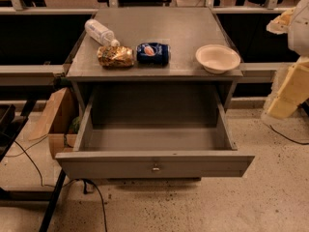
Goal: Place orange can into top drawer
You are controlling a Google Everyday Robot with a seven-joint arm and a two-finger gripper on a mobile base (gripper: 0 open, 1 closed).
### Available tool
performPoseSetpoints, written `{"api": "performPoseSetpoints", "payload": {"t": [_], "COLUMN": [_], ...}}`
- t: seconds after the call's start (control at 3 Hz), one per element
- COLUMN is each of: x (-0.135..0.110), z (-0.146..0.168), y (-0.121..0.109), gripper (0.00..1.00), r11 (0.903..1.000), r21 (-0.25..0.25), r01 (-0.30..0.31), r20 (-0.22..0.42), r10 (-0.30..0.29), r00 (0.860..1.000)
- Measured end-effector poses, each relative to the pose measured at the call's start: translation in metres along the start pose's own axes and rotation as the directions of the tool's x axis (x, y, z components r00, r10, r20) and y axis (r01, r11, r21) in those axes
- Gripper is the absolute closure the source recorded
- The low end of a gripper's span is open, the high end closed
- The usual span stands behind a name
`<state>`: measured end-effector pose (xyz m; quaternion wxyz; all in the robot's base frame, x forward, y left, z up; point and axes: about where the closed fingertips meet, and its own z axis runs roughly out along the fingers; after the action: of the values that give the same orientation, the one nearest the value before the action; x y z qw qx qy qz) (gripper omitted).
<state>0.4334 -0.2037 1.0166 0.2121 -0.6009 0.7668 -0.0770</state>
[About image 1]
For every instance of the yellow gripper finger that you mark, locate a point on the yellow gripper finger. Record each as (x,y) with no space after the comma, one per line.
(280,24)
(293,91)

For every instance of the orange gold can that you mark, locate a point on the orange gold can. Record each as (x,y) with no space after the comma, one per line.
(115,56)

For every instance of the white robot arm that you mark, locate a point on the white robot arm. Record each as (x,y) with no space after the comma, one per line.
(298,32)

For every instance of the blue pepsi can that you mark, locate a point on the blue pepsi can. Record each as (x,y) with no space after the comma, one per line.
(153,53)

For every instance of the metal drawer knob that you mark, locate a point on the metal drawer knob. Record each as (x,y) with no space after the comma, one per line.
(155,168)

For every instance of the open grey top drawer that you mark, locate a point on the open grey top drawer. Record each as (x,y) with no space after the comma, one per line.
(154,136)

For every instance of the white bowl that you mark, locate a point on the white bowl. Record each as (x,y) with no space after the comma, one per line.
(217,58)

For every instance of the clear plastic water bottle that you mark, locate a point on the clear plastic water bottle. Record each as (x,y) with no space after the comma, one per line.
(100,33)

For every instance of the cardboard box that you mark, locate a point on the cardboard box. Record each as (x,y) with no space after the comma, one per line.
(57,117)

